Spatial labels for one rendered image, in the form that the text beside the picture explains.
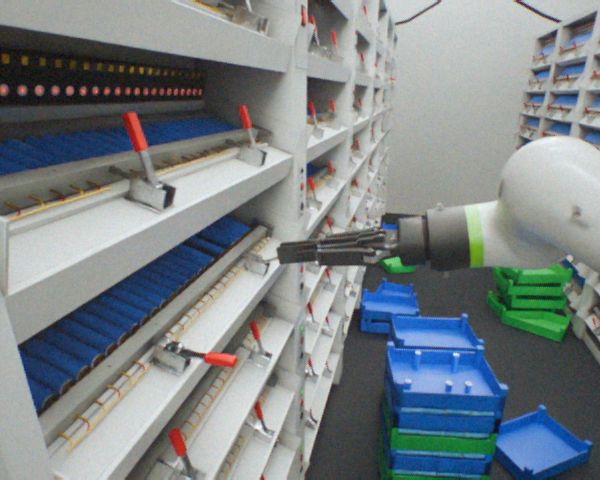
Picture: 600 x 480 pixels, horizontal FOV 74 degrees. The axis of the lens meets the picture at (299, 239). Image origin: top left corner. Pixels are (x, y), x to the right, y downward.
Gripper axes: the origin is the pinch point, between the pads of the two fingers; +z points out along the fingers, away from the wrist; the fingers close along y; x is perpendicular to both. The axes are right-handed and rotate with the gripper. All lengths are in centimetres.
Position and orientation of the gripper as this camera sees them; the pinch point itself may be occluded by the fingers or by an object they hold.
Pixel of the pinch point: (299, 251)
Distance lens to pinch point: 67.0
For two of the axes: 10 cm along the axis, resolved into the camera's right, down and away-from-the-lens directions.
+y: 2.7, -3.3, 9.1
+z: -9.4, 0.9, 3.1
